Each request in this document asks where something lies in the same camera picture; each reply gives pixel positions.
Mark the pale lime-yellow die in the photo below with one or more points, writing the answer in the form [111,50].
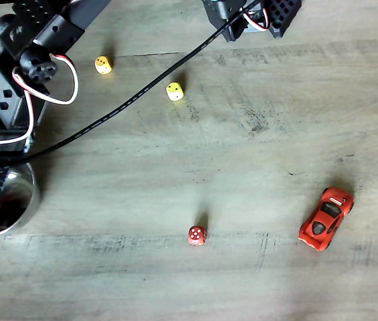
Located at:
[175,91]

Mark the red toy sports car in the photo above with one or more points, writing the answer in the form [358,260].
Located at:
[326,220]

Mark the orange-yellow die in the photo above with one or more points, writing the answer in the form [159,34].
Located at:
[103,65]

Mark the red die white pips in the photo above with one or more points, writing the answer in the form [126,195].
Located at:
[197,235]

